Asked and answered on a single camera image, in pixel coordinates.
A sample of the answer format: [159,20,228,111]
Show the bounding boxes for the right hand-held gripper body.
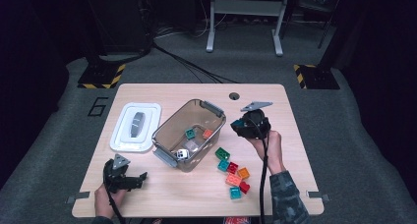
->
[240,101,273,140]

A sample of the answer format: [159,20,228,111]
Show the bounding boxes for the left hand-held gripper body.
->
[102,153,139,194]

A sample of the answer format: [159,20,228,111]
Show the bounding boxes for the green toy block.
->
[214,146,231,161]

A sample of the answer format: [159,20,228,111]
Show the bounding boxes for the white lid with grey handle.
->
[109,101,162,153]

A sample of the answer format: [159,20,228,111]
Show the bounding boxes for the large salmon toy block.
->
[225,173,243,188]

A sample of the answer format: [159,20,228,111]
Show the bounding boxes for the clear brown plastic storage box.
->
[150,98,227,173]

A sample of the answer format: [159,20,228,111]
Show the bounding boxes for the person's left hand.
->
[93,185,127,219]

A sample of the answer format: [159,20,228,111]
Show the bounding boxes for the person's right hand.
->
[246,131,286,176]

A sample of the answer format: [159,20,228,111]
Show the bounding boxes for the red printed object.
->
[224,216,250,224]

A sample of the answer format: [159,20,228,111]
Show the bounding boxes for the white metal stand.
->
[206,0,292,57]

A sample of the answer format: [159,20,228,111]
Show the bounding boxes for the dark cabinet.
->
[82,0,153,55]

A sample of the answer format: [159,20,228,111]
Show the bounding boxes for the left hand-held gripper cable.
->
[103,181,127,224]

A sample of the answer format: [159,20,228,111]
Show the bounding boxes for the hand-held gripper cable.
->
[103,181,127,224]
[247,117,272,224]

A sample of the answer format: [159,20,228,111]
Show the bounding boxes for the right hand-held gripper cable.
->
[247,117,272,224]

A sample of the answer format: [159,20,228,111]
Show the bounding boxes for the black yellow striped base plate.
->
[293,64,341,90]
[77,63,127,89]

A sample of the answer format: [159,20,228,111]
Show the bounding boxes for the black floor cables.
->
[151,41,240,84]

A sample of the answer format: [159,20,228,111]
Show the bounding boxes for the grey table bracket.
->
[306,191,330,204]

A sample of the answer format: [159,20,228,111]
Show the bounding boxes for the white floor cables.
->
[153,19,210,40]

